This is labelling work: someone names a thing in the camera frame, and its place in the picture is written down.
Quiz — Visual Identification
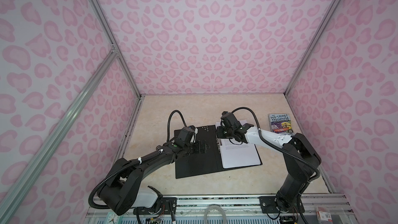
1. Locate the right aluminium frame post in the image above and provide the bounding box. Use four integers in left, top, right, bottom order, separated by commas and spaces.
284, 0, 344, 98

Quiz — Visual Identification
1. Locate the small green clock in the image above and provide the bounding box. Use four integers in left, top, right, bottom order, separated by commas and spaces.
104, 212, 121, 224

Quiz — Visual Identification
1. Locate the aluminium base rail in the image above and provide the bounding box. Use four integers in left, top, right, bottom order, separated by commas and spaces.
85, 194, 358, 224

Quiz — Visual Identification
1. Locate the teal folder with black inside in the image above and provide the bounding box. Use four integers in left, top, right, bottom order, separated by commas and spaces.
175, 125, 262, 179

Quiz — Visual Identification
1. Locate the diagonal aluminium frame bar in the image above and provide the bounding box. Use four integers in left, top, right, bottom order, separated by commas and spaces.
1, 51, 118, 224

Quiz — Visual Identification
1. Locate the treehouse storey book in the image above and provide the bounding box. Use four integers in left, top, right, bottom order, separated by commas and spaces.
268, 114, 294, 135

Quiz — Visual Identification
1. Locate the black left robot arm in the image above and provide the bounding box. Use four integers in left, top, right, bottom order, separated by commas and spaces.
88, 110, 198, 216

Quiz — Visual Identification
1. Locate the white paper sheet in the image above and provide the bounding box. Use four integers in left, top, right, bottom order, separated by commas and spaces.
217, 134, 262, 170

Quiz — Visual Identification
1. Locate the red white label packet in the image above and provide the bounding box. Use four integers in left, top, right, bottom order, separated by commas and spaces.
315, 206, 333, 224

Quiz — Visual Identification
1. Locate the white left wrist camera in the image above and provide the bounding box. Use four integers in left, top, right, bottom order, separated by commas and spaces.
190, 125, 199, 143

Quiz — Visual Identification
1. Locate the clear plastic tube loop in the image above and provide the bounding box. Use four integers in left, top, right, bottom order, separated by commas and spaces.
203, 205, 228, 224

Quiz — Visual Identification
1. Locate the aluminium frame post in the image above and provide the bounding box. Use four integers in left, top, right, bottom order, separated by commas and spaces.
88, 0, 142, 100
284, 0, 344, 98

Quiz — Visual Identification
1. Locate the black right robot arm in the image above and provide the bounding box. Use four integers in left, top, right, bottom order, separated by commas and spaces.
217, 107, 321, 224

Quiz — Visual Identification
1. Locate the left aluminium frame post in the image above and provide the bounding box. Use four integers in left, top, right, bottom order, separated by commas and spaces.
88, 0, 142, 100

